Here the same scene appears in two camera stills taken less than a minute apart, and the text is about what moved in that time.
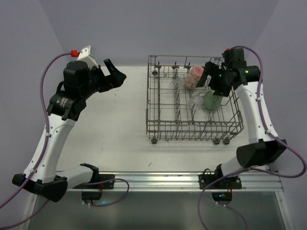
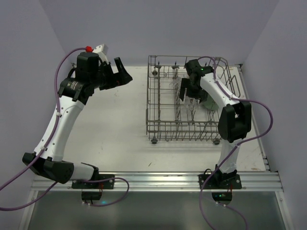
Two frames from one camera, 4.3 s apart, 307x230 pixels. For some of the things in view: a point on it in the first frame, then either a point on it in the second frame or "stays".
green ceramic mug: x=211 y=101 stays
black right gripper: x=216 y=80 -> x=190 y=90
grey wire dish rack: x=178 y=110 stays
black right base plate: x=232 y=182 stays
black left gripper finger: x=117 y=78 -> x=124 y=76
